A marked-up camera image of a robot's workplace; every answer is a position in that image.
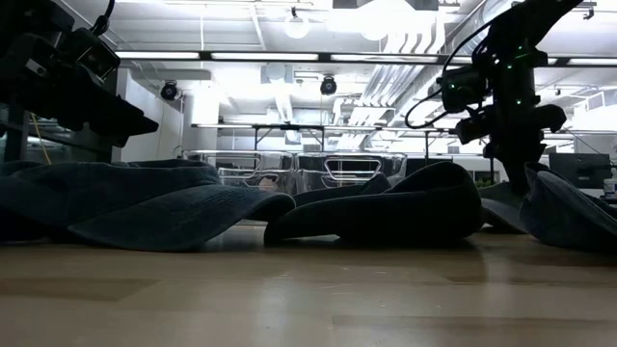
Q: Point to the bright blue denim cap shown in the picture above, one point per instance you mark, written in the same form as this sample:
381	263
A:
159	212

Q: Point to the round white ceiling lamp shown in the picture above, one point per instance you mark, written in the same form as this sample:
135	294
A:
296	26

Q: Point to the long ceiling light strip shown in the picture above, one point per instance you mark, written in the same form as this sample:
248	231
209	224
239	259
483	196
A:
265	56

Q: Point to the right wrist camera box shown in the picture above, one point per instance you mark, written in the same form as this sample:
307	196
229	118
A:
460	89

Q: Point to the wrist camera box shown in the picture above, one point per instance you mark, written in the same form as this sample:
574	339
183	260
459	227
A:
94	53
460	89

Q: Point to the dark computer monitor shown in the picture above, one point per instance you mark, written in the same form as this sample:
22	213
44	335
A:
578	171

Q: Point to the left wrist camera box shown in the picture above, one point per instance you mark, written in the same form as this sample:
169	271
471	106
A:
94	53

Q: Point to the black metal rack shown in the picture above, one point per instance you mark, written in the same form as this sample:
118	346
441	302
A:
289	127

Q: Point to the dark slate blue cap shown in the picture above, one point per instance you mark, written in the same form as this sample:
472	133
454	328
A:
569	212
410	207

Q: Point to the black aluminium table frame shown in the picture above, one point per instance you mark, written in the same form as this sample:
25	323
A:
17	135

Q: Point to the round black ceiling spotlight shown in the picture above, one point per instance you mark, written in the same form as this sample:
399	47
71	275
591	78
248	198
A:
169	90
329	86

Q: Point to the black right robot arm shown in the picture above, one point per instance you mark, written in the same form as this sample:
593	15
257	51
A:
530	21

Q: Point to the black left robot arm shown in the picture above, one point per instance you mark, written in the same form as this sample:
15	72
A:
29	24

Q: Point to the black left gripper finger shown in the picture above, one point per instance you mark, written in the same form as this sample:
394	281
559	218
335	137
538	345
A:
132	123
113	137

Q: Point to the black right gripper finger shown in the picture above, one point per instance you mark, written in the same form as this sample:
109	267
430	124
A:
519	173

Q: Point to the gray cap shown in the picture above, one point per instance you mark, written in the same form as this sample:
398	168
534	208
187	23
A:
501	212

